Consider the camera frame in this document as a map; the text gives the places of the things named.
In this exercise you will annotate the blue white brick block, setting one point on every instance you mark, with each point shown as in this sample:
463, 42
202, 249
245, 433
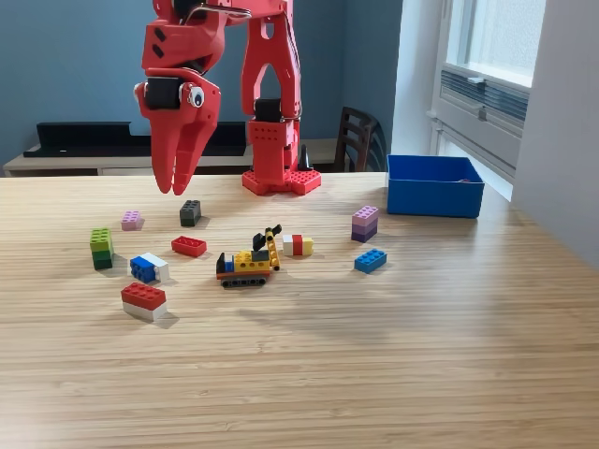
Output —
147, 269

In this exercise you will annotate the red white brick stack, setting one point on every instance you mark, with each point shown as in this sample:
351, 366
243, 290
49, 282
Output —
142, 299

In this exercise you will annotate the white red yellow brick row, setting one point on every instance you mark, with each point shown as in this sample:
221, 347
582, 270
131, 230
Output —
298, 245

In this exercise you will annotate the blue plastic bin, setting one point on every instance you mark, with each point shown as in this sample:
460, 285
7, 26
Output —
433, 198

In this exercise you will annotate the dark grey brick stack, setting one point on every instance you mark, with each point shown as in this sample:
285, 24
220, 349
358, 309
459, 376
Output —
190, 214

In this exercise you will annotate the pink brick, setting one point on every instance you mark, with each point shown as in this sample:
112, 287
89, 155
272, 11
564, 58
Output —
132, 221

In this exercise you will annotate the pale wooden sideboard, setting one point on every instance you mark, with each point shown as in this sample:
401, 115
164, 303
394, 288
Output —
70, 163

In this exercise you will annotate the red flat brick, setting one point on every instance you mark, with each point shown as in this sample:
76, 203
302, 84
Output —
189, 247

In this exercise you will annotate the black table clamp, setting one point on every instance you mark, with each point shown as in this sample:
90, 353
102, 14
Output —
305, 161

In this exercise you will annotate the green brick stack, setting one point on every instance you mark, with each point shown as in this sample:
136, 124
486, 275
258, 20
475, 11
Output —
101, 248

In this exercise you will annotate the yellow toy digger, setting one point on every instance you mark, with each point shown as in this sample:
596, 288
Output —
248, 264

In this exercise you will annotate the dark wooden chair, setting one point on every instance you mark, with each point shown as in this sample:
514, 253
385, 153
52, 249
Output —
355, 135

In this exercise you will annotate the purple brick stack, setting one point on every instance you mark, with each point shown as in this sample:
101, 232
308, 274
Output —
365, 224

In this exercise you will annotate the blue brick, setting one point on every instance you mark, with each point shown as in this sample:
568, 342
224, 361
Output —
369, 262

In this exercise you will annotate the white window latch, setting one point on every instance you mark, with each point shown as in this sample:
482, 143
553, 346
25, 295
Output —
476, 80

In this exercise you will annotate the grey window vent grille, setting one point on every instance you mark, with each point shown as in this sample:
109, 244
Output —
501, 98

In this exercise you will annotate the white window frame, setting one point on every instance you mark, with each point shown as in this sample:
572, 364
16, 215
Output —
505, 75

